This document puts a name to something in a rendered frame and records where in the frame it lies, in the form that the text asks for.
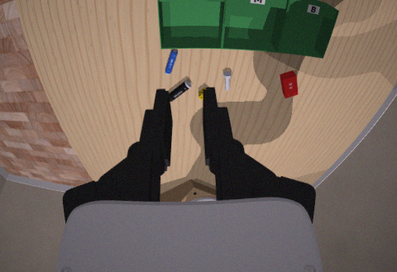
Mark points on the yellow die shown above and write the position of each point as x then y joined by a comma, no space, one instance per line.
200,94

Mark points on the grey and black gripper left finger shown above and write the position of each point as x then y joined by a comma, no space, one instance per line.
131,179

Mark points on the red nine-volt battery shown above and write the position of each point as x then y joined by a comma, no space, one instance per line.
289,84

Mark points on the green three-compartment bin rack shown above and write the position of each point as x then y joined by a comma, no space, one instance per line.
201,25

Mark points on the grey hex bolt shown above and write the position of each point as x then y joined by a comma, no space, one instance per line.
227,75

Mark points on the blue battery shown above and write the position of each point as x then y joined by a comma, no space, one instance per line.
171,62

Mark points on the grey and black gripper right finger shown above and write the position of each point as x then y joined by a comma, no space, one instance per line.
237,174

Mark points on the black aa battery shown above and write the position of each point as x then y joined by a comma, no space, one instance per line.
179,90

